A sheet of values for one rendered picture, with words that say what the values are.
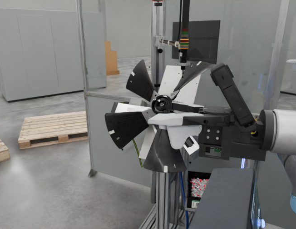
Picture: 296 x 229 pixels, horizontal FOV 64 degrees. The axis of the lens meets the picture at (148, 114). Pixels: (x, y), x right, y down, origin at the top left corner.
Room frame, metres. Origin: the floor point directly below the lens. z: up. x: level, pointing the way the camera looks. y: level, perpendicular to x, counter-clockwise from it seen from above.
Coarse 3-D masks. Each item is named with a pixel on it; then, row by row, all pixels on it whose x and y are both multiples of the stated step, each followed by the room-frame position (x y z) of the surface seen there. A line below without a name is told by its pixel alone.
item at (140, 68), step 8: (144, 64) 1.46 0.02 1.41; (136, 72) 1.48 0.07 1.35; (144, 72) 1.43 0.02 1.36; (128, 80) 1.52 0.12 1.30; (136, 80) 1.47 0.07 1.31; (144, 80) 1.41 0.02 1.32; (128, 88) 1.51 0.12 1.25; (136, 88) 1.46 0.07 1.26; (144, 88) 1.40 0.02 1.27; (152, 88) 1.35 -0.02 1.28; (144, 96) 1.41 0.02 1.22
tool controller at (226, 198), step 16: (224, 176) 0.54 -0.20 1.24; (240, 176) 0.52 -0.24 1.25; (208, 192) 0.48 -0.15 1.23; (224, 192) 0.47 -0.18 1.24; (240, 192) 0.46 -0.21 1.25; (256, 192) 0.50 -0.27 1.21; (208, 208) 0.42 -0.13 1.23; (224, 208) 0.41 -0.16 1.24; (240, 208) 0.40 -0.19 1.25; (256, 208) 0.46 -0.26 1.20; (192, 224) 0.38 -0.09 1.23; (208, 224) 0.37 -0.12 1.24; (224, 224) 0.36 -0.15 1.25; (240, 224) 0.36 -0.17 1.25; (256, 224) 0.43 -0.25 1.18
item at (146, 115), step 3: (150, 108) 1.28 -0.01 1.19; (144, 111) 1.27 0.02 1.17; (147, 111) 1.28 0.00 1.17; (150, 111) 1.28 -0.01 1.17; (144, 114) 1.28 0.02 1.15; (147, 114) 1.28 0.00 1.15; (150, 114) 1.28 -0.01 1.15; (153, 114) 1.28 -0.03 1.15; (144, 117) 1.28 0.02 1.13; (147, 117) 1.28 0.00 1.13; (147, 120) 1.28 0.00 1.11
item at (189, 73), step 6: (186, 66) 1.49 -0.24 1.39; (192, 66) 1.43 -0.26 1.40; (198, 66) 1.37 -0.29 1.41; (204, 66) 1.34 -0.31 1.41; (210, 66) 1.31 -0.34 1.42; (186, 72) 1.43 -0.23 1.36; (192, 72) 1.35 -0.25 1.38; (198, 72) 1.31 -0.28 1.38; (186, 78) 1.34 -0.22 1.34; (192, 78) 1.30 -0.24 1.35; (180, 84) 1.34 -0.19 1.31; (186, 84) 1.29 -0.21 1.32; (174, 90) 1.35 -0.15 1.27
